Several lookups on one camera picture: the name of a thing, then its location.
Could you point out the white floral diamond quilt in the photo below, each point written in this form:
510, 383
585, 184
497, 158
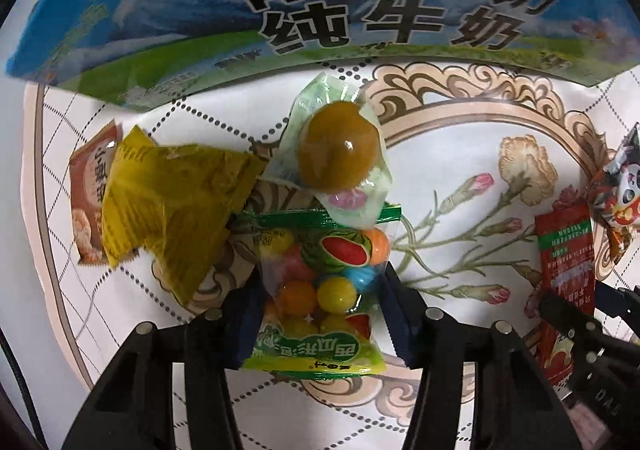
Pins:
450, 140

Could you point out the long red snack packet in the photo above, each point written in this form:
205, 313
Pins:
567, 250

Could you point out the colourful candy ball bag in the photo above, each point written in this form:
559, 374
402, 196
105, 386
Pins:
320, 290

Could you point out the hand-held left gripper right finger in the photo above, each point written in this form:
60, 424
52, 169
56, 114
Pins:
400, 325

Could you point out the panda print snack packet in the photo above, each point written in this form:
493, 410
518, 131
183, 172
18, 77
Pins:
625, 192

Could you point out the brown pink snack packet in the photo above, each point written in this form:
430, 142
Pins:
90, 195

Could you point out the cardboard box with blue print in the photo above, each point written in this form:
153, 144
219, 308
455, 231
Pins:
150, 5

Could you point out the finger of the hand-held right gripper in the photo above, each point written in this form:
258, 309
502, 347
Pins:
565, 315
620, 302

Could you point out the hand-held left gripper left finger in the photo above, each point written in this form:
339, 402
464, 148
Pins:
247, 325

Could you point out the braised egg in clear packet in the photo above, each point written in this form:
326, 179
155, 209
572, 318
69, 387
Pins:
335, 150

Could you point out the yellow snack packet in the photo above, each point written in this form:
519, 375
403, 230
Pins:
170, 200

